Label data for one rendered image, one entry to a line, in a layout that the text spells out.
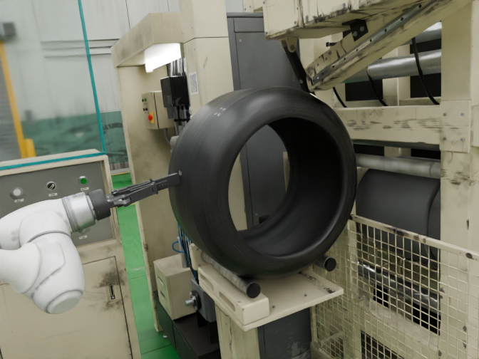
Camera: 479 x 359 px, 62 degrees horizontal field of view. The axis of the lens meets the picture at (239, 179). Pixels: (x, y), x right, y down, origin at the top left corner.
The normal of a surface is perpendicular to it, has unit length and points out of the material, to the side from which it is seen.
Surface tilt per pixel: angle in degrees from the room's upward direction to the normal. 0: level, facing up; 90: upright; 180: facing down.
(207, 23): 90
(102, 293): 90
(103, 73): 90
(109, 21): 90
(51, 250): 41
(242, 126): 81
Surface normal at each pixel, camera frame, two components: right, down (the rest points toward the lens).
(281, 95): 0.24, -0.63
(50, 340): 0.45, 0.14
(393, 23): -0.89, 0.18
